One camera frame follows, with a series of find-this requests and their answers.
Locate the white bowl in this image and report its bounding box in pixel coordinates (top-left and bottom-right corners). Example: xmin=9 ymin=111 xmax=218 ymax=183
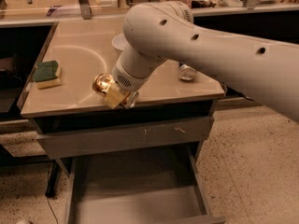
xmin=111 ymin=34 xmax=127 ymax=53

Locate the open middle drawer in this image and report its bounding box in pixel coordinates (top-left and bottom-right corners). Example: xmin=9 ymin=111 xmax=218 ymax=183
xmin=64 ymin=145 xmax=226 ymax=224

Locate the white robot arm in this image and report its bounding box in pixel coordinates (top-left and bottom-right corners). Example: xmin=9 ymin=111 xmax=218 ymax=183
xmin=107 ymin=2 xmax=299 ymax=122

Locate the closed top drawer front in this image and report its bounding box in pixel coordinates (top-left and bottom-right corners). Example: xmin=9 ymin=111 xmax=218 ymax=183
xmin=36 ymin=116 xmax=214 ymax=159

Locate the green yellow sponge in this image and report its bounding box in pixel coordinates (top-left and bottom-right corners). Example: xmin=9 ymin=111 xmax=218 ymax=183
xmin=33 ymin=61 xmax=61 ymax=90

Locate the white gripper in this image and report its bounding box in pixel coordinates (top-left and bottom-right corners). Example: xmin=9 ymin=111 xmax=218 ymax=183
xmin=105 ymin=62 xmax=148 ymax=109

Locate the grey drawer cabinet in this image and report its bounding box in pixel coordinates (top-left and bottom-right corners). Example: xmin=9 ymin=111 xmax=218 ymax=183
xmin=17 ymin=13 xmax=227 ymax=224

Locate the orange soda can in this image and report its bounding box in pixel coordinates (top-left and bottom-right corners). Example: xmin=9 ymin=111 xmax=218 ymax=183
xmin=93 ymin=74 xmax=138 ymax=109

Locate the blue soda can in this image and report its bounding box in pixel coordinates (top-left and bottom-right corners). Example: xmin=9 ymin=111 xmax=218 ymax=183
xmin=178 ymin=63 xmax=197 ymax=81

